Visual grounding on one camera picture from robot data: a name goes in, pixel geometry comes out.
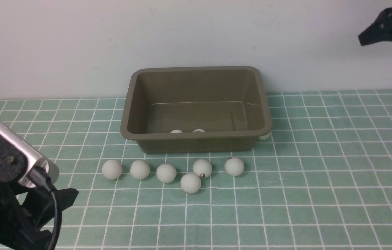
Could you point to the olive green plastic bin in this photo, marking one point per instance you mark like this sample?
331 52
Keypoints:
228 102

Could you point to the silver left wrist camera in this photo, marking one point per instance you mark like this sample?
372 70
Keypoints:
21 163

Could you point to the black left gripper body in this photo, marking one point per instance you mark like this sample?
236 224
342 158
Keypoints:
10 234

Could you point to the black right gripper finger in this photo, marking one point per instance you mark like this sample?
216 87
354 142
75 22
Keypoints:
374 35
383 22

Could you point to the white printed ball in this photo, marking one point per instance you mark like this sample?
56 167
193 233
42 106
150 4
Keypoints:
198 130
203 168

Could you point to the green checkered tablecloth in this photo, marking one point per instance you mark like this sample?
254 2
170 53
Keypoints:
321 181

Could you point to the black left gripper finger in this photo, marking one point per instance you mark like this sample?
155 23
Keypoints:
57 201

